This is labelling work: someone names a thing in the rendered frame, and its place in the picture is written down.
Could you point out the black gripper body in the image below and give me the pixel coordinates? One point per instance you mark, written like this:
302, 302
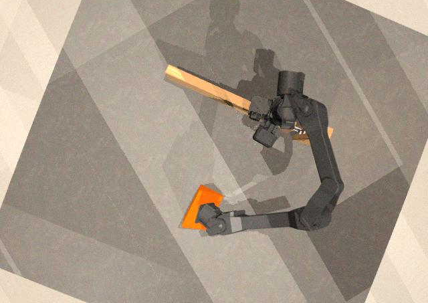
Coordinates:
267, 135

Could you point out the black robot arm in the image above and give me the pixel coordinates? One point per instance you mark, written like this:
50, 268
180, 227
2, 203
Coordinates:
313, 118

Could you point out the brown wooden post with slot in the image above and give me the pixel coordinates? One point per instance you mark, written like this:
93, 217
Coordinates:
303, 138

